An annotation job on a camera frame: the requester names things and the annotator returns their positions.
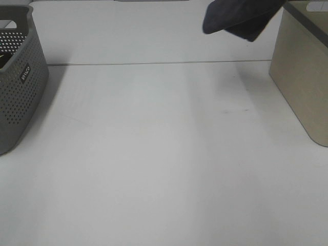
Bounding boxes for beige plastic storage bin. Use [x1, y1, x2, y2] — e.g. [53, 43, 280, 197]
[270, 1, 327, 147]

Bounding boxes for grey perforated plastic basket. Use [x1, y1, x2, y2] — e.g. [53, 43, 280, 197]
[1, 5, 49, 154]

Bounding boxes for dark grey towel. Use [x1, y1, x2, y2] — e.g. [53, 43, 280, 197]
[202, 0, 286, 42]

